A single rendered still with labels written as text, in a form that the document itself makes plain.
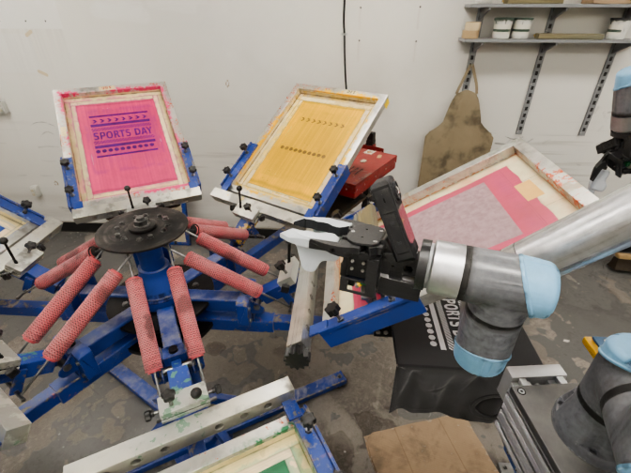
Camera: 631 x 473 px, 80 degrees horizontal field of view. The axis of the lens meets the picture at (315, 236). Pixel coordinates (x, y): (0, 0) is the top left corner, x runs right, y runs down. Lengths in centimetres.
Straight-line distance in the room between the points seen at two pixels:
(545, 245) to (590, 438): 40
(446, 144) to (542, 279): 279
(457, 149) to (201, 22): 217
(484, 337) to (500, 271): 10
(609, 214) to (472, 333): 24
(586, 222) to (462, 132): 268
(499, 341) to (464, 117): 277
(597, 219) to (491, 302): 20
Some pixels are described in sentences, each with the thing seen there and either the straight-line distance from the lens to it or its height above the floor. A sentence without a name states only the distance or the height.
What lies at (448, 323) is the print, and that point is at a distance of 152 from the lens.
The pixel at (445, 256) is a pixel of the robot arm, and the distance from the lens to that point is 51.
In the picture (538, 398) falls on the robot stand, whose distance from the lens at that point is 98.
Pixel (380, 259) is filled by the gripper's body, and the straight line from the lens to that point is 52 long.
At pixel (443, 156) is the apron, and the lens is 329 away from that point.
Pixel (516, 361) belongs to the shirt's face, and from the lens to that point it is 147.
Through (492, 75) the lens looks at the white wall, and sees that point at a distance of 329.
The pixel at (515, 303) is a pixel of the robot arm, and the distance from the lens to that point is 52.
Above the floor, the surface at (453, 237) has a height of 135.
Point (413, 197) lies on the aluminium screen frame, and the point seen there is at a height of 133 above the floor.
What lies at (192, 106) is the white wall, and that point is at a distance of 337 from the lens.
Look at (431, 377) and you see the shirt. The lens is 140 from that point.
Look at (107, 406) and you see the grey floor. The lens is 264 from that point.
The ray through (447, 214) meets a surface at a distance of 135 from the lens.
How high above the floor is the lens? 196
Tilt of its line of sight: 32 degrees down
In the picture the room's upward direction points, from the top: straight up
